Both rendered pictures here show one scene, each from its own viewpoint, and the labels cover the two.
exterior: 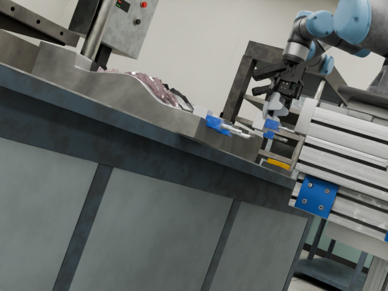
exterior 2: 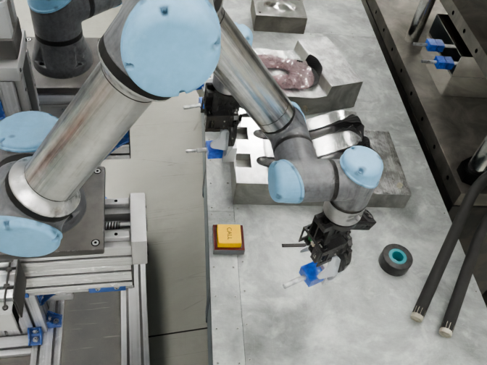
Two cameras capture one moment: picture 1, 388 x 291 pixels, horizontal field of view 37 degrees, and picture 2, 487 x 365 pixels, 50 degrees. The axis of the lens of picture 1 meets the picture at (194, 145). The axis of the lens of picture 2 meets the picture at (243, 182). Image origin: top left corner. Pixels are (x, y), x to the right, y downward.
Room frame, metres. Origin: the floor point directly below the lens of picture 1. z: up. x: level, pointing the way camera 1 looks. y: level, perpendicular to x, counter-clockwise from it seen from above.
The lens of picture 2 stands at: (2.53, -0.87, 1.93)
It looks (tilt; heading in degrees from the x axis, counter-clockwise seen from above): 48 degrees down; 133
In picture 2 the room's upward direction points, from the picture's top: 11 degrees clockwise
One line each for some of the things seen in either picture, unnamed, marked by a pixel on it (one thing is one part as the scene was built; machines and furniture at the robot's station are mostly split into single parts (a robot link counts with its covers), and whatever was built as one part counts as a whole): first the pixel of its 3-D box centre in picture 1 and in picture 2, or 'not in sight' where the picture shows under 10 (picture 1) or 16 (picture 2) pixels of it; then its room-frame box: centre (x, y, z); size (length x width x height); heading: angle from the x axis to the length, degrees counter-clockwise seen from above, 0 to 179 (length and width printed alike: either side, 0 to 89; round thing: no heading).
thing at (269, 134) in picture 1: (271, 135); (308, 275); (2.22, -0.27, 0.93); 0.13 x 0.05 x 0.05; 80
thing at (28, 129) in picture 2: not in sight; (33, 153); (1.83, -0.68, 1.20); 0.13 x 0.12 x 0.14; 150
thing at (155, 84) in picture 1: (140, 82); (277, 71); (1.59, 0.20, 0.90); 0.26 x 0.18 x 0.08; 72
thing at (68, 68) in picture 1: (132, 96); (275, 80); (1.58, 0.21, 0.85); 0.50 x 0.26 x 0.11; 72
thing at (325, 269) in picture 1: (349, 239); not in sight; (5.96, -1.85, 0.46); 1.90 x 0.70 x 0.92; 154
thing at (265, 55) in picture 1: (276, 156); not in sight; (6.44, -0.92, 1.03); 1.54 x 0.94 x 2.06; 154
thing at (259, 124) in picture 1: (275, 126); (210, 149); (1.78, -0.22, 0.93); 0.13 x 0.05 x 0.05; 64
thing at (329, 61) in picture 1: (316, 61); (299, 174); (2.15, -0.33, 1.25); 0.11 x 0.11 x 0.08; 60
